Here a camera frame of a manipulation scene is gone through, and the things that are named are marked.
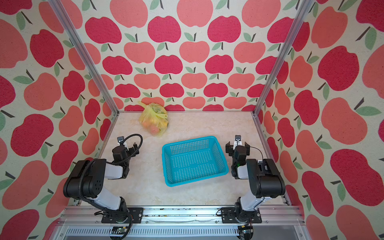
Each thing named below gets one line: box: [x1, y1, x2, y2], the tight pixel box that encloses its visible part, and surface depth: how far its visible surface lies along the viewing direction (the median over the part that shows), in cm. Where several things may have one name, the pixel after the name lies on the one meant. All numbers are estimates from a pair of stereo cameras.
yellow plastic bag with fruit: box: [138, 101, 169, 137], surface depth 107 cm
